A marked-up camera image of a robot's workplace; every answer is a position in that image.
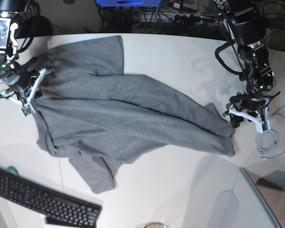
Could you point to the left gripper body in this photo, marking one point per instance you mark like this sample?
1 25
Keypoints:
248 105

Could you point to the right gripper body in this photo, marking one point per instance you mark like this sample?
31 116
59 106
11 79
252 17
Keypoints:
22 78

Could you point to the grey t-shirt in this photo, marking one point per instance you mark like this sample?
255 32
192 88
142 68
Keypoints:
100 118

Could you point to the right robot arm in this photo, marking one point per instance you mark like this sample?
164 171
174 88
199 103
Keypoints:
11 24

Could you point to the green tape roll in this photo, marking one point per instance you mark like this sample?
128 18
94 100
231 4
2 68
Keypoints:
12 170

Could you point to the black computer keyboard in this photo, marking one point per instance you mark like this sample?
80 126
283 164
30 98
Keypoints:
55 205

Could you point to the round brass object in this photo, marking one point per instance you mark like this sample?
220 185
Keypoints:
155 225

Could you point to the blue base plate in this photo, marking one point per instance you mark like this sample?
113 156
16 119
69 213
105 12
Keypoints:
115 3

